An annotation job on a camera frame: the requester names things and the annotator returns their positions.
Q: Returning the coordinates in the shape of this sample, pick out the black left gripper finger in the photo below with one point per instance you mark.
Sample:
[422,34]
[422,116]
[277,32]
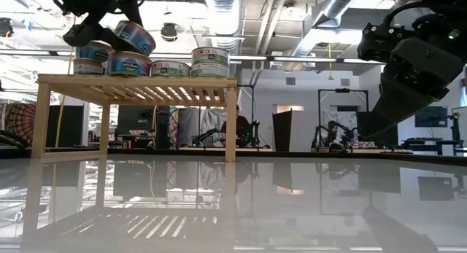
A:
[111,39]
[133,8]

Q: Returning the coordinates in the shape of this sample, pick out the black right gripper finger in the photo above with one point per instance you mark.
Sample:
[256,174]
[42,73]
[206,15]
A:
[401,107]

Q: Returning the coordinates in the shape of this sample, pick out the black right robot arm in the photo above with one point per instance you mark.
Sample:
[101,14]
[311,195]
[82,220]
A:
[448,1]

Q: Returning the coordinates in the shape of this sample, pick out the black background robot arm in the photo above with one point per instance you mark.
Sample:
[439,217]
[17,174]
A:
[343,132]
[253,134]

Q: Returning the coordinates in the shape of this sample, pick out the light wooden slatted shelf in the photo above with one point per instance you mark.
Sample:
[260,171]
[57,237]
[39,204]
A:
[42,118]

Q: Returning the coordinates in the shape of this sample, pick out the large black panel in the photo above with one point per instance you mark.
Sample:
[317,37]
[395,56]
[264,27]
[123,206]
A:
[383,138]

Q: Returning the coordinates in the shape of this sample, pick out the black keyboard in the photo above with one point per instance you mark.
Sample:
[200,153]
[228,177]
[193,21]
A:
[423,140]

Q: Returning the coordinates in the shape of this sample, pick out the person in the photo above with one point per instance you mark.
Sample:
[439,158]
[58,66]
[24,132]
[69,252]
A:
[333,127]
[240,123]

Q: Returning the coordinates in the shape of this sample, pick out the black ceiling device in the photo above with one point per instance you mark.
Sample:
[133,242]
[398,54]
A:
[6,27]

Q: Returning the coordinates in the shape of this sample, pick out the dark desk monitor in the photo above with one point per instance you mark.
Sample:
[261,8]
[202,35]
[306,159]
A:
[133,120]

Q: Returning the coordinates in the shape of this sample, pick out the black cabinet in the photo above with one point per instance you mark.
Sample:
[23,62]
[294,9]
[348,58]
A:
[65,129]

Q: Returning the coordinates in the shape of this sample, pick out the ceiling light strip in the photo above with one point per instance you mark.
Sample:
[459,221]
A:
[306,59]

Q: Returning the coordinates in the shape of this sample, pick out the grey draped cover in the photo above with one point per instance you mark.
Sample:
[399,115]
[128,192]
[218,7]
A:
[188,125]

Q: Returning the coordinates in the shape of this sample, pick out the black standing board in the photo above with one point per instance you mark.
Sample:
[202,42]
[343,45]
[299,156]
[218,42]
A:
[282,131]

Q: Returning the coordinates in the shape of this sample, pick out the red patterned tapestry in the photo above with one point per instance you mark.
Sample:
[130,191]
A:
[20,121]

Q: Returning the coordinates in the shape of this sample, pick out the white patterned cloth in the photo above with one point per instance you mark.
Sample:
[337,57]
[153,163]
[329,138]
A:
[213,123]

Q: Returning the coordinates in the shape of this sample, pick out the dark wall monitor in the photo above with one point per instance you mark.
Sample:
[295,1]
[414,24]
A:
[434,117]

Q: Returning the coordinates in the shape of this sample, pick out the black dome camera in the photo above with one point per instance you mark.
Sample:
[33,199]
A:
[169,32]

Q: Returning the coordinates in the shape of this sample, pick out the white wall poster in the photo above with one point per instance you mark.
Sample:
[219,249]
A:
[346,116]

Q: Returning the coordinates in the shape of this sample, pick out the black camera stand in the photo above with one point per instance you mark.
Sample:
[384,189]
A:
[455,129]

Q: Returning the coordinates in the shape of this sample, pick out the black metal stand frame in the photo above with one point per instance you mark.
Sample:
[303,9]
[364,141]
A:
[252,100]
[343,90]

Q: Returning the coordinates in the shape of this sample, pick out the ribbed silver ceiling duct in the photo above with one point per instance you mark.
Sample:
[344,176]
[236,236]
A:
[226,27]

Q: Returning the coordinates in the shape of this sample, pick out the smooth silver ceiling duct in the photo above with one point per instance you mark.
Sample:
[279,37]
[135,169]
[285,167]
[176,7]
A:
[328,12]

